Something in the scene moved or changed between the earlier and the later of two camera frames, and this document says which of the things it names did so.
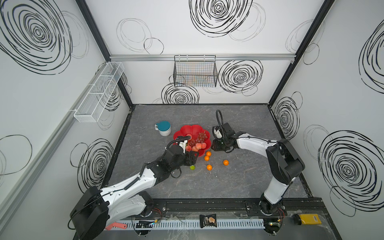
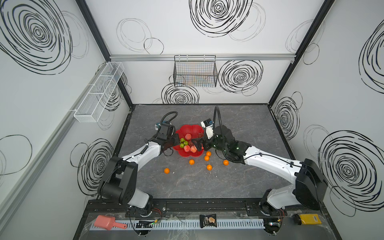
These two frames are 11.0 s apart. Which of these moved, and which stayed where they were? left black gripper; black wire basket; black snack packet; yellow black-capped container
Moved: left black gripper
Stayed: black wire basket; yellow black-capped container; black snack packet
